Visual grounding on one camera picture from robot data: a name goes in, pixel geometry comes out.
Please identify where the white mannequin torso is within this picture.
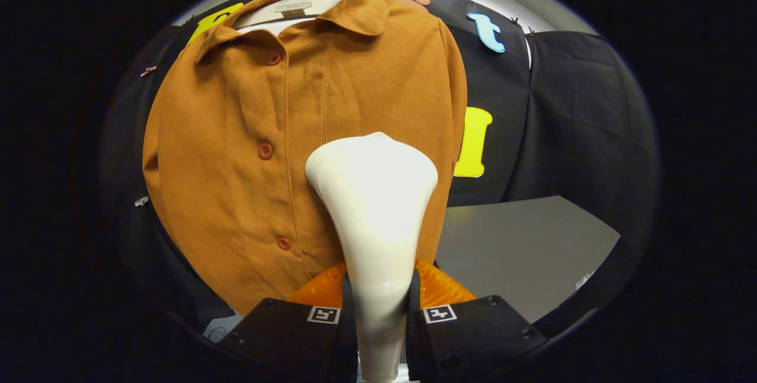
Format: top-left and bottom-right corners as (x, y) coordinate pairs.
(234, 0), (347, 36)

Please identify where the black backdrop cloth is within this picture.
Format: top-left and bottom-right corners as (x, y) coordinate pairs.
(98, 0), (660, 336)

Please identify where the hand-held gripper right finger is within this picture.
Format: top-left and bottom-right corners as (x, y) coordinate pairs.
(405, 259), (551, 382)

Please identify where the grey drawer cabinet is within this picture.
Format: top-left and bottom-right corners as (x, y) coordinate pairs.
(435, 195), (622, 324)

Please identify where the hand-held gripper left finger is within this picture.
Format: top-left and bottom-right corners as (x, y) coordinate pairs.
(219, 262), (358, 383)

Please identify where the orange-brown button shirt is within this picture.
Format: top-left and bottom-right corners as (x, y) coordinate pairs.
(142, 0), (468, 317)

